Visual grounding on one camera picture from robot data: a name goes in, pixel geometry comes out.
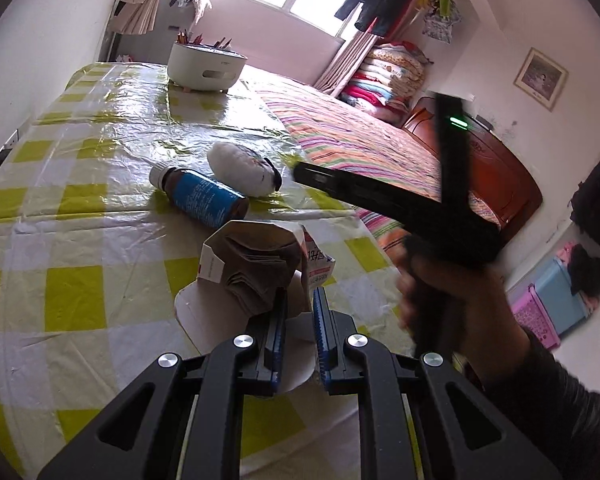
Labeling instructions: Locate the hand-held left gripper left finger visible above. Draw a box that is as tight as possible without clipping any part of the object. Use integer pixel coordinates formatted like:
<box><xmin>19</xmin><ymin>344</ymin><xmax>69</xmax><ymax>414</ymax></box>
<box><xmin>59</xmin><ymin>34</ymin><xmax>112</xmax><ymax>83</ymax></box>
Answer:
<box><xmin>36</xmin><ymin>287</ymin><xmax>288</xmax><ymax>480</ymax></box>

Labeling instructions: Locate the brown bottle blue label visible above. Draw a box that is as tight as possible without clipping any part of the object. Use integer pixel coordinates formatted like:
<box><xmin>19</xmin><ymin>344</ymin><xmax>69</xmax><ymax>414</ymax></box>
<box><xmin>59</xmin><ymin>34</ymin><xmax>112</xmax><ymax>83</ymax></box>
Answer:
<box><xmin>148</xmin><ymin>165</ymin><xmax>251</xmax><ymax>228</ymax></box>

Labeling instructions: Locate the striped bed sheet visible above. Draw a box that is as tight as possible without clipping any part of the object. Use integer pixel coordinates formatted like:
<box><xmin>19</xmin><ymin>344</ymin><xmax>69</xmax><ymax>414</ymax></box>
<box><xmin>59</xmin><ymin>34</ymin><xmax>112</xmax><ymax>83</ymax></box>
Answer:
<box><xmin>250</xmin><ymin>77</ymin><xmax>486</xmax><ymax>256</ymax></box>

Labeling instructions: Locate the pink curtain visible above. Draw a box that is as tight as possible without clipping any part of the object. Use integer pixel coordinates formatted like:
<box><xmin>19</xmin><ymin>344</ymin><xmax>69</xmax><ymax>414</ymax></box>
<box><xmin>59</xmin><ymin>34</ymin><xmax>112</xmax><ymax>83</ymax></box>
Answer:
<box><xmin>314</xmin><ymin>30</ymin><xmax>376</xmax><ymax>97</ymax></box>

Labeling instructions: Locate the person's right hand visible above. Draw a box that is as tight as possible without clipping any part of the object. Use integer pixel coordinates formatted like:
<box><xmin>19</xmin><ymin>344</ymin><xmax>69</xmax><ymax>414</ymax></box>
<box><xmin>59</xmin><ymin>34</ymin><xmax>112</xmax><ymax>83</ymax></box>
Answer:
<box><xmin>397</xmin><ymin>254</ymin><xmax>531</xmax><ymax>389</ymax></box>

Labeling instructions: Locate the person's right forearm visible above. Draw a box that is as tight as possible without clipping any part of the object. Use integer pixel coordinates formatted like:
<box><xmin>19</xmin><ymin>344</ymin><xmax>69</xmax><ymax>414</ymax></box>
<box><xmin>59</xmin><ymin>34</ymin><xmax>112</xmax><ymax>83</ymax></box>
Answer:
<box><xmin>480</xmin><ymin>327</ymin><xmax>600</xmax><ymax>480</ymax></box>

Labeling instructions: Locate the framed wall picture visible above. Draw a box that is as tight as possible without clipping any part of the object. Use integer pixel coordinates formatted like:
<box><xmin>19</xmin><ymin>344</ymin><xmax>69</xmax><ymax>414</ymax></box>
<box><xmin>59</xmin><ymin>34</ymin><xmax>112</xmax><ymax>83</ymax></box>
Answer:
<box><xmin>513</xmin><ymin>47</ymin><xmax>569</xmax><ymax>112</ymax></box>

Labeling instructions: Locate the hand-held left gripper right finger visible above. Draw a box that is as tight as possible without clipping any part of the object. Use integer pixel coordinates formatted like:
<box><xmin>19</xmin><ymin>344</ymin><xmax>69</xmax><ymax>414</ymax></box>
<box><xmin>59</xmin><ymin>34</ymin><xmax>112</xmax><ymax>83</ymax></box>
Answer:
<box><xmin>311</xmin><ymin>287</ymin><xmax>563</xmax><ymax>480</ymax></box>

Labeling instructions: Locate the wall socket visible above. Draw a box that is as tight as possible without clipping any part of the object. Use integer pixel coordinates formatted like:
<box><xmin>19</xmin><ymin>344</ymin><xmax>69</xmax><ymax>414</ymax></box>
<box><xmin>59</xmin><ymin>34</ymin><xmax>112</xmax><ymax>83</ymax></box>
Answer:
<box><xmin>0</xmin><ymin>130</ymin><xmax>20</xmax><ymax>178</ymax></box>

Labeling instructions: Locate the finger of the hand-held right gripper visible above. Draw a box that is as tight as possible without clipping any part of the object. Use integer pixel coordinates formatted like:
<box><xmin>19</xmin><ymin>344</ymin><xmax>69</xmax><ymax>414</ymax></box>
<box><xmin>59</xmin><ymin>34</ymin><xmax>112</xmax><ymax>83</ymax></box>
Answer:
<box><xmin>292</xmin><ymin>161</ymin><xmax>412</xmax><ymax>226</ymax></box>

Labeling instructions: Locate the stack of folded quilts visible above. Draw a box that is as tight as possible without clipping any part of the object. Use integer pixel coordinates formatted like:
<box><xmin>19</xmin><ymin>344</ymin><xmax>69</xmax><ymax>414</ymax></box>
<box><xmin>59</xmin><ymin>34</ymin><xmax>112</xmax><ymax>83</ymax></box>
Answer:
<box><xmin>340</xmin><ymin>42</ymin><xmax>433</xmax><ymax>123</ymax></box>

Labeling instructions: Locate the pink plastic basket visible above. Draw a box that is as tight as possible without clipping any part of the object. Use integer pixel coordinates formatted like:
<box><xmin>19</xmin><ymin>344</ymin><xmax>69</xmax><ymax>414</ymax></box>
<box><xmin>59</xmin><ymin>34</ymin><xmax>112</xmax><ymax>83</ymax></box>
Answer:
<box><xmin>511</xmin><ymin>282</ymin><xmax>563</xmax><ymax>351</ymax></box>

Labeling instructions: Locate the bunch of coloured pencils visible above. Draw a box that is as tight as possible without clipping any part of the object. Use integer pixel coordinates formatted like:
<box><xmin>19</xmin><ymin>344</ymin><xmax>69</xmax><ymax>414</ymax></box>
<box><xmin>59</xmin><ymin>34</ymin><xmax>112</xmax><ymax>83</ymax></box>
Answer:
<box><xmin>176</xmin><ymin>30</ymin><xmax>236</xmax><ymax>52</ymax></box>

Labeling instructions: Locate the white round tub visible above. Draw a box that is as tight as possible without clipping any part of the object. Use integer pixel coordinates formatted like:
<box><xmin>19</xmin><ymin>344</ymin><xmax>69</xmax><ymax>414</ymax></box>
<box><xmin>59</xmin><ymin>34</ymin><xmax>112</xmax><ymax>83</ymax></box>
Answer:
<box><xmin>166</xmin><ymin>40</ymin><xmax>239</xmax><ymax>93</ymax></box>

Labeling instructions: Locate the wooden headboard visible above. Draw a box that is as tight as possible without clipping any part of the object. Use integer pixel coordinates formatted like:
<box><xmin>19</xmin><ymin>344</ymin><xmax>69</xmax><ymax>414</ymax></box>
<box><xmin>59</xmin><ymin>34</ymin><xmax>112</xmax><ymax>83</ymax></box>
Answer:
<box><xmin>402</xmin><ymin>95</ymin><xmax>543</xmax><ymax>233</ymax></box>

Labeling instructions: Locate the white plush toy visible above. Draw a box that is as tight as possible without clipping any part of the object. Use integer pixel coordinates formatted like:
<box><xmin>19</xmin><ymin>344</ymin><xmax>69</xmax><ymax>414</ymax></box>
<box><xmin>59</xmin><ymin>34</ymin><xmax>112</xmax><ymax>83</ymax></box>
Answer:
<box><xmin>207</xmin><ymin>141</ymin><xmax>283</xmax><ymax>197</ymax></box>

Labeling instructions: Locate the white cardboard box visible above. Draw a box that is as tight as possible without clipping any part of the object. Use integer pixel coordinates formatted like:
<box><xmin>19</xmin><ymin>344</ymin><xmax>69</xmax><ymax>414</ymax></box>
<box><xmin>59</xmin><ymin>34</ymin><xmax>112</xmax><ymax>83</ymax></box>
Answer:
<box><xmin>172</xmin><ymin>220</ymin><xmax>338</xmax><ymax>393</ymax></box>

